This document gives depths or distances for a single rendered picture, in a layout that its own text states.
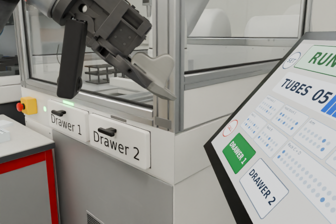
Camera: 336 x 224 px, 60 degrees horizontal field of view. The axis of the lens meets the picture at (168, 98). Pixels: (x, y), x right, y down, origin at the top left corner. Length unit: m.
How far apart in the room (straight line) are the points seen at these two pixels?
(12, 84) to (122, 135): 1.17
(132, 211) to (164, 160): 0.26
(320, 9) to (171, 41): 3.24
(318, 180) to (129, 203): 0.74
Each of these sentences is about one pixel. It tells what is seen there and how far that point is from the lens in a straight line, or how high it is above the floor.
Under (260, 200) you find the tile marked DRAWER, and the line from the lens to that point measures 0.39.
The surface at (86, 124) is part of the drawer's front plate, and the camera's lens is 1.07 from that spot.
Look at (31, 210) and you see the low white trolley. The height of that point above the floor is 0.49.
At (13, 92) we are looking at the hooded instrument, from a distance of 1.95.
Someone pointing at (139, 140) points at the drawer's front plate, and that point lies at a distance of 0.83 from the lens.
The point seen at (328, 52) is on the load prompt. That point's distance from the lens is 0.52.
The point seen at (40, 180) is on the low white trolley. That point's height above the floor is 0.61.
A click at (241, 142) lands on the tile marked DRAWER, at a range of 0.51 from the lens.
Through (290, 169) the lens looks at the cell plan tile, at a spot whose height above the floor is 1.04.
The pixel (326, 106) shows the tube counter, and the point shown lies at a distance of 0.42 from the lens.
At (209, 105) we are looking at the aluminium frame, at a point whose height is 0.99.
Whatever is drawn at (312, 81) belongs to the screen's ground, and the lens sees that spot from 0.49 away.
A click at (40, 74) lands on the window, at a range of 1.41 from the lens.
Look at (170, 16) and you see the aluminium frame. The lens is 0.72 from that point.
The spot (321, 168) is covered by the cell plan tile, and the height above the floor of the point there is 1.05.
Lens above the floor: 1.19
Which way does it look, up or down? 12 degrees down
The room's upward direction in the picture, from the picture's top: straight up
